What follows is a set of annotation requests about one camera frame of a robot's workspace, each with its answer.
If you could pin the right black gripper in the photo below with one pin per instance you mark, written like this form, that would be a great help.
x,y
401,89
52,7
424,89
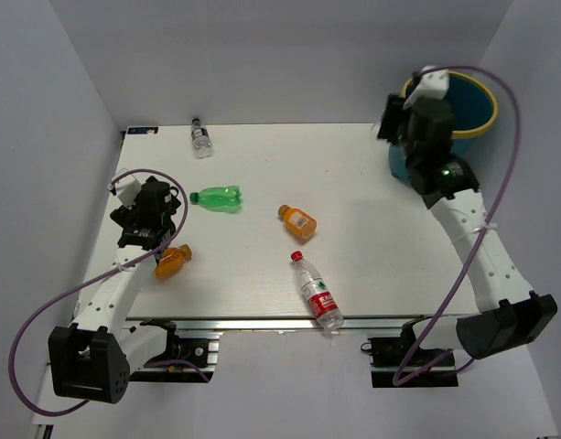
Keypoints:
x,y
392,119

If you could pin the teal bin with yellow rim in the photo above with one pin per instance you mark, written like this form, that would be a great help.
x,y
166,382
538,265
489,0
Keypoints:
x,y
475,108

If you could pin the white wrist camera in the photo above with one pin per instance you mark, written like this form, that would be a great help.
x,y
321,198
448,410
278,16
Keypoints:
x,y
126,190
430,82

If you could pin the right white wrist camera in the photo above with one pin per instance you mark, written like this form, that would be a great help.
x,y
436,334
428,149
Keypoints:
x,y
430,82

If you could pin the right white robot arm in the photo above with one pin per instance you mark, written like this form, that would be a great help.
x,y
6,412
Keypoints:
x,y
510,313

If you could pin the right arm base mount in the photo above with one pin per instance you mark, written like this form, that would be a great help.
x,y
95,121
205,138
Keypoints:
x,y
387,353

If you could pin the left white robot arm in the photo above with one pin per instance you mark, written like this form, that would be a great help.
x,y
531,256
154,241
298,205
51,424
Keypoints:
x,y
94,357

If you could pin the blue label sticker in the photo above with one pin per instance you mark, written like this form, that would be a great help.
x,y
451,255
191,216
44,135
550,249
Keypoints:
x,y
142,130

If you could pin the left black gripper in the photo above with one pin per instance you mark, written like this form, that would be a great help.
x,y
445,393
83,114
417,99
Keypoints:
x,y
124,217

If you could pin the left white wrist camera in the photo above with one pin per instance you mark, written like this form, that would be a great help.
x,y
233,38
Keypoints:
x,y
126,190

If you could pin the orange juice bottle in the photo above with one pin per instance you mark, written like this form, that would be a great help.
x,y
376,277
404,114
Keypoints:
x,y
298,222
173,258

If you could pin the red label water bottle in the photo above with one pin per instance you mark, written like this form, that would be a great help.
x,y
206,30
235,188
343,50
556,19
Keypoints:
x,y
316,293

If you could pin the green plastic bottle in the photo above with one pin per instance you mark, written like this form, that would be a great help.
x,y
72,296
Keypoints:
x,y
219,199

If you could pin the clear bottle with black label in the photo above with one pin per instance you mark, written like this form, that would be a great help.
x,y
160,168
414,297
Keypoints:
x,y
201,142

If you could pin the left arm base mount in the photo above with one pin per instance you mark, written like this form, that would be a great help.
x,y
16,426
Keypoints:
x,y
190,356

